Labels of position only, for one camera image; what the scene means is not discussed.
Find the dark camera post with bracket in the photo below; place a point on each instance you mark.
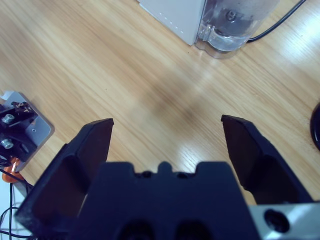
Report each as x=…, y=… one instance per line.
x=15, y=132

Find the white capsule coffee machine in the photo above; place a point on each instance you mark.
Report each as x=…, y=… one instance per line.
x=175, y=17

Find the white mount plate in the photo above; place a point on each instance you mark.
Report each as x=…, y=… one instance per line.
x=42, y=132

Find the black disc capsule rod stand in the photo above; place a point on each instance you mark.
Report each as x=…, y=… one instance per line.
x=316, y=127

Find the clear water tank dark lid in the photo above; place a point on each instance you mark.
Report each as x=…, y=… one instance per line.
x=232, y=27

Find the white paper tab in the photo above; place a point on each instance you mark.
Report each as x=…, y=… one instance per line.
x=7, y=95

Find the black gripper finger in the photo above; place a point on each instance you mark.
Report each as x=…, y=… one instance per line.
x=55, y=175
x=267, y=165

